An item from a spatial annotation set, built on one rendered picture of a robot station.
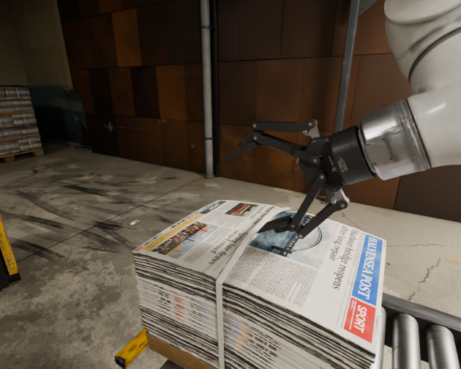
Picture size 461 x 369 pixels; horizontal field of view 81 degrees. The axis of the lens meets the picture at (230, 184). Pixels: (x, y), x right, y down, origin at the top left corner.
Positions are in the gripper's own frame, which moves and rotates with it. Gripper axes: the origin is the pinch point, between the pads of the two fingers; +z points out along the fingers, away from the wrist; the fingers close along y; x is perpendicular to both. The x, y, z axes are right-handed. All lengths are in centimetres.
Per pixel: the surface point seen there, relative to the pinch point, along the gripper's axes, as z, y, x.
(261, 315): -3.0, 14.7, -13.3
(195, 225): 14.2, 3.1, -1.1
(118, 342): 129, 59, 23
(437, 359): -16, 46, 14
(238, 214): 8.9, 5.4, 7.1
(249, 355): 2.0, 21.3, -13.5
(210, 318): 6.8, 15.3, -13.4
